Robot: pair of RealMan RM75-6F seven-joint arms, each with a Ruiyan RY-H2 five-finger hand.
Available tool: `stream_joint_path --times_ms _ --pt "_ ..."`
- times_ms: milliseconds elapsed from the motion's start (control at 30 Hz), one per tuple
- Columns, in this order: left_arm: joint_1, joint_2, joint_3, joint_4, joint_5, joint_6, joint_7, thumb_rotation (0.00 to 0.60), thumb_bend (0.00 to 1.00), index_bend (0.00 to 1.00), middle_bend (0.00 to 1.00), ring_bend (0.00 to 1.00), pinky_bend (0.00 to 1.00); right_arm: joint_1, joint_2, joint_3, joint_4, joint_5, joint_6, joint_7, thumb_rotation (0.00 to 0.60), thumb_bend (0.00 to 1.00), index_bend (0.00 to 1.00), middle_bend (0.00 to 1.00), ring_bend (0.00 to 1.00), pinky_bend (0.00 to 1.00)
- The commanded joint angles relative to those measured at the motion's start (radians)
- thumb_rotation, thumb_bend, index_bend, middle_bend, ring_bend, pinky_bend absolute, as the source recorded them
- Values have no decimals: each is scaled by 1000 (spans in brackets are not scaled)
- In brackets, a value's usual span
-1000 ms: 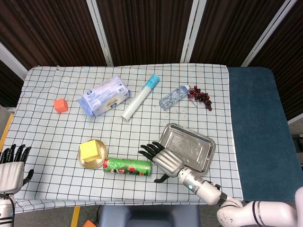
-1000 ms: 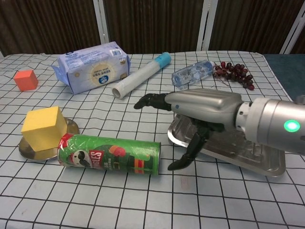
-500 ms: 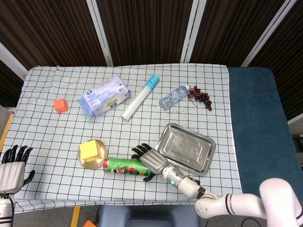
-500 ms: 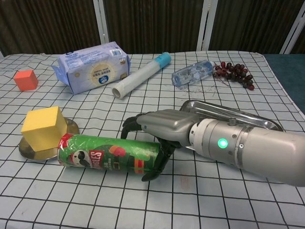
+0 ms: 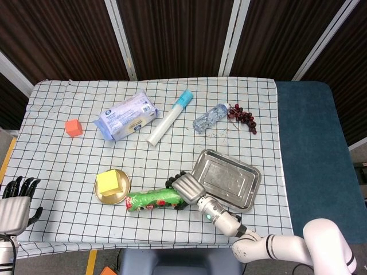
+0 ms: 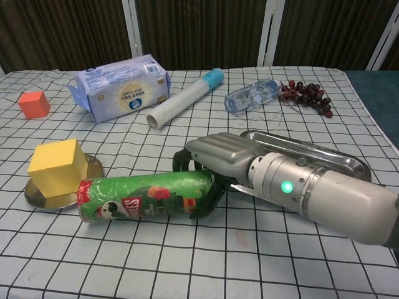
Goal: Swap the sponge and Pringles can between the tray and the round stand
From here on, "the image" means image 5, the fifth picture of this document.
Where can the green chips can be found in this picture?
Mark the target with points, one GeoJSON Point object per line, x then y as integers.
{"type": "Point", "coordinates": [152, 199]}

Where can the yellow floor tape strip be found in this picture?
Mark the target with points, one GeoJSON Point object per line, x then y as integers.
{"type": "Point", "coordinates": [91, 262]}

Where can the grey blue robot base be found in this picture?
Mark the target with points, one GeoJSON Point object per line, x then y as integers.
{"type": "Point", "coordinates": [177, 262]}

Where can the black equipment box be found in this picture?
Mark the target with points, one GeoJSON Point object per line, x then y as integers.
{"type": "Point", "coordinates": [362, 177]}

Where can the round steel plate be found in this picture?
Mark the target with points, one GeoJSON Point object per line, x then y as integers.
{"type": "Point", "coordinates": [110, 200]}

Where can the yellow cube block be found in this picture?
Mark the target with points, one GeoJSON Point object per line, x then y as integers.
{"type": "Point", "coordinates": [110, 182]}

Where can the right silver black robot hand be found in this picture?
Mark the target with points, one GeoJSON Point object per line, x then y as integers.
{"type": "Point", "coordinates": [187, 187]}

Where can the teal table mat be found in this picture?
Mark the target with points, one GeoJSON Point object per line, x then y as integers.
{"type": "Point", "coordinates": [306, 143]}

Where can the clear plastic water bottle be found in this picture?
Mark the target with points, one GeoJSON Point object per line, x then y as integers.
{"type": "Point", "coordinates": [210, 118]}

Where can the white black-checked tablecloth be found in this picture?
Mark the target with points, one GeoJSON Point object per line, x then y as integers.
{"type": "Point", "coordinates": [57, 160]}

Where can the pale blue tissue pack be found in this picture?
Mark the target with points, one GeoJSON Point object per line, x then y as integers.
{"type": "Point", "coordinates": [126, 116]}

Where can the orange floor object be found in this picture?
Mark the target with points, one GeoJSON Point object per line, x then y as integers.
{"type": "Point", "coordinates": [109, 270]}

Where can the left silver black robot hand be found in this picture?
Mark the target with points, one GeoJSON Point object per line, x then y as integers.
{"type": "Point", "coordinates": [14, 212]}

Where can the orange cube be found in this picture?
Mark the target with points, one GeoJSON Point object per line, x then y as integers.
{"type": "Point", "coordinates": [73, 129]}

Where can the brown ribbed partition panel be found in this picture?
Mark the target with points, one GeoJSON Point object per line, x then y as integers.
{"type": "Point", "coordinates": [57, 37]}
{"type": "Point", "coordinates": [272, 37]}
{"type": "Point", "coordinates": [177, 37]}
{"type": "Point", "coordinates": [349, 71]}

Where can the plastic wrap roll blue cap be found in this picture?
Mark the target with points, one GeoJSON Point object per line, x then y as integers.
{"type": "Point", "coordinates": [170, 116]}

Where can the rectangular steel tray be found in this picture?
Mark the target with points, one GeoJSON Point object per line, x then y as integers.
{"type": "Point", "coordinates": [229, 177]}

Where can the white partition frame post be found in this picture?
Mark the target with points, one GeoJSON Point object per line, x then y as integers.
{"type": "Point", "coordinates": [230, 37]}
{"type": "Point", "coordinates": [121, 40]}
{"type": "Point", "coordinates": [14, 73]}
{"type": "Point", "coordinates": [327, 37]}

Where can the dark red grape bunch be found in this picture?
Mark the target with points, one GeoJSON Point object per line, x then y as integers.
{"type": "Point", "coordinates": [242, 116]}

